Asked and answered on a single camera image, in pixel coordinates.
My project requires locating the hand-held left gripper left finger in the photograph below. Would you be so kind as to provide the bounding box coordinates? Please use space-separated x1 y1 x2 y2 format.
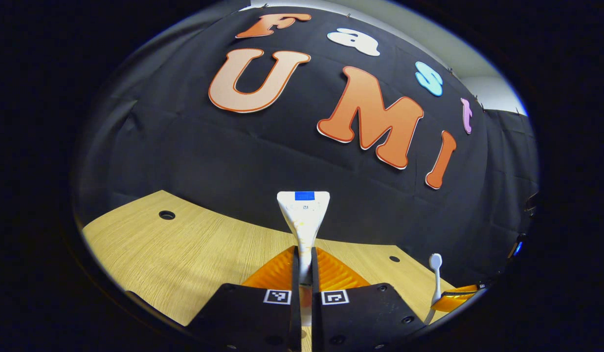
187 246 302 352

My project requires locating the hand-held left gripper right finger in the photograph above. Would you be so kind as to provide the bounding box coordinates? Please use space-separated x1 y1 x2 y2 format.
311 246 428 352

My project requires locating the white toothbrush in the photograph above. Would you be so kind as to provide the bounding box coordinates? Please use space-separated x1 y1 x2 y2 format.
423 253 443 326

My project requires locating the white toothpaste tube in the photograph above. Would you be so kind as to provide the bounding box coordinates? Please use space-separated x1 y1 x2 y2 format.
276 191 331 326

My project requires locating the wooden desktop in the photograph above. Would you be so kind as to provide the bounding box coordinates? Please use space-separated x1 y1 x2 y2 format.
81 190 457 352

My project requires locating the black backdrop cloth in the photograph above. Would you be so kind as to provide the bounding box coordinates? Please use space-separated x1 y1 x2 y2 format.
72 6 539 289

